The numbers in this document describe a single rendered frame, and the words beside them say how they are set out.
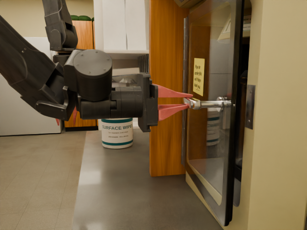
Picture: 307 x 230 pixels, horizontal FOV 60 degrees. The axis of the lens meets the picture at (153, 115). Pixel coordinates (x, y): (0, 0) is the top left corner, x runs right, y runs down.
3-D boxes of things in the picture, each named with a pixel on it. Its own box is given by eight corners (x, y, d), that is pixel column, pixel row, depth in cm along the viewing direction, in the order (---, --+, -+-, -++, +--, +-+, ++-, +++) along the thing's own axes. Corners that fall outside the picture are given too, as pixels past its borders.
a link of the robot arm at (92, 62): (57, 79, 51) (36, 113, 46) (46, 29, 42) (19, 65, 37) (117, 94, 51) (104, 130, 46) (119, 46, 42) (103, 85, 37)
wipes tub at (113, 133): (130, 139, 120) (130, 107, 118) (134, 148, 108) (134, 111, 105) (101, 141, 118) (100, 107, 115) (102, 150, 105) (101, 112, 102)
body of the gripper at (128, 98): (153, 74, 45) (109, 74, 44) (153, 132, 47) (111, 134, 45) (146, 73, 51) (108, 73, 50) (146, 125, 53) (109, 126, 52)
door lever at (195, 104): (205, 105, 54) (205, 92, 53) (223, 112, 44) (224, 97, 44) (179, 105, 53) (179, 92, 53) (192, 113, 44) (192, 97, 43)
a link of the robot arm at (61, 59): (60, 53, 80) (48, 52, 75) (80, 53, 79) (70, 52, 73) (60, 76, 81) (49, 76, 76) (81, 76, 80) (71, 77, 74)
